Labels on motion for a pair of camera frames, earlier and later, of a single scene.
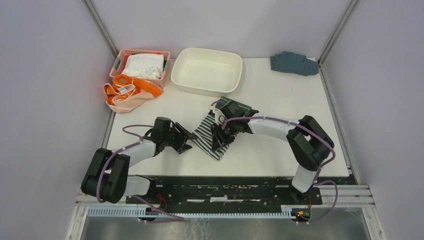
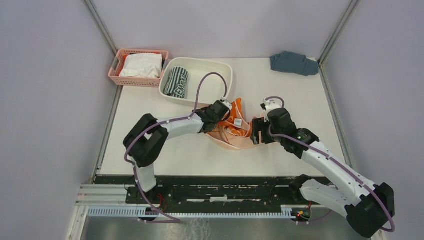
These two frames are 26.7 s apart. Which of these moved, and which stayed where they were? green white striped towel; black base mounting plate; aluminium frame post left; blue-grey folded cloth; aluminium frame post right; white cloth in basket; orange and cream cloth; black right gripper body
Moved: orange and cream cloth; green white striped towel; black right gripper body
Stayed: white cloth in basket; blue-grey folded cloth; aluminium frame post left; black base mounting plate; aluminium frame post right
